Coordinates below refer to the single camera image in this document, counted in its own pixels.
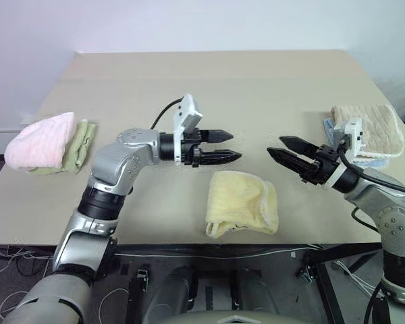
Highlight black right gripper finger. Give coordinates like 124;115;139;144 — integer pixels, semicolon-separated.
266;146;314;176
279;135;322;157

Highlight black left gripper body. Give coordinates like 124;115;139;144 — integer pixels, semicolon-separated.
180;128;209;168

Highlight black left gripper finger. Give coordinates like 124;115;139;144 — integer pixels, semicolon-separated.
200;149;242;166
205;129;235;144

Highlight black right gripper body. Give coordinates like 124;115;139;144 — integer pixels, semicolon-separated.
300;144;342;186

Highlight yellow towel with black print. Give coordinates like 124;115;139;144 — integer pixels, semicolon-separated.
205;170;279;238

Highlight light blue folded towel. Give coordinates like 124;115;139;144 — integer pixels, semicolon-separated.
322;116;391;169

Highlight beige ribbed folded towel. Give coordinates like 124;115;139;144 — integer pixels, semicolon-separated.
330;103;405;159

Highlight green folded towel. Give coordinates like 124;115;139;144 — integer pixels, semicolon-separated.
26;118;98;176

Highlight pink folded towel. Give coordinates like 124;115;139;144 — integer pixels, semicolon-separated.
3;111;78;171

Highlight grey rounded cover with diamond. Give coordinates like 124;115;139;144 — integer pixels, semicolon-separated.
144;308;320;324

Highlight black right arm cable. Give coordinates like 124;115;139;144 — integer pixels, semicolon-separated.
337;141;405;230

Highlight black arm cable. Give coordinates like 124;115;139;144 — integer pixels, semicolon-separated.
150;97;184;130
337;141;405;230

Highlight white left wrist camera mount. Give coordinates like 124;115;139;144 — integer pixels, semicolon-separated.
171;93;204;168

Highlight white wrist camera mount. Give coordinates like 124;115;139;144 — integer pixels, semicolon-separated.
171;93;204;168
329;117;365;189

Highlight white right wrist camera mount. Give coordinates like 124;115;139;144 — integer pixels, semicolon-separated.
329;117;365;189

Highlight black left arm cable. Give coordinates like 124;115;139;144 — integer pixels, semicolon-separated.
150;97;184;130

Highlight thin white wire under table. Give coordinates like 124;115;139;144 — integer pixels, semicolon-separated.
115;244;325;261

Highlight white floor cord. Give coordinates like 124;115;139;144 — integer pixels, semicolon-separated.
330;259;386;298

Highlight black metal table frame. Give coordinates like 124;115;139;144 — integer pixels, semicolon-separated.
114;242;385;324

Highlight thin white looped floor wire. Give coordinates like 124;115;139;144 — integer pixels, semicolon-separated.
99;289;130;324

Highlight tangled white floor wires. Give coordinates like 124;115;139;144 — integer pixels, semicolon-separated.
0;245;55;321

